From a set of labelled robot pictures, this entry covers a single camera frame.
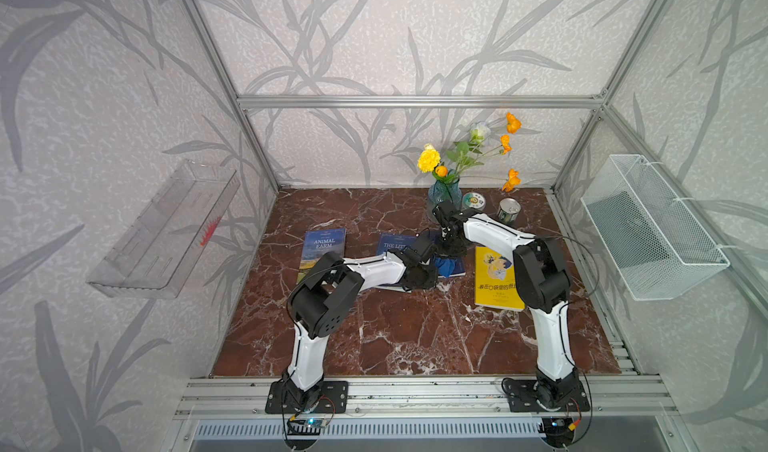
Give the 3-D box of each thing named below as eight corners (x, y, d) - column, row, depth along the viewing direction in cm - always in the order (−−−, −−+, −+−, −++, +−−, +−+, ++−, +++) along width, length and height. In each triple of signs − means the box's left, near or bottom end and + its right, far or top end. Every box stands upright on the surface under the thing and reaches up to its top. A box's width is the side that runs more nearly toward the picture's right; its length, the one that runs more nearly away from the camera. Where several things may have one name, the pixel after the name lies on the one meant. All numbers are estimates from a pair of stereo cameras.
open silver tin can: (495, 221, 112) (499, 210, 108) (498, 205, 117) (502, 195, 113) (514, 225, 111) (519, 215, 106) (516, 210, 116) (521, 200, 111)
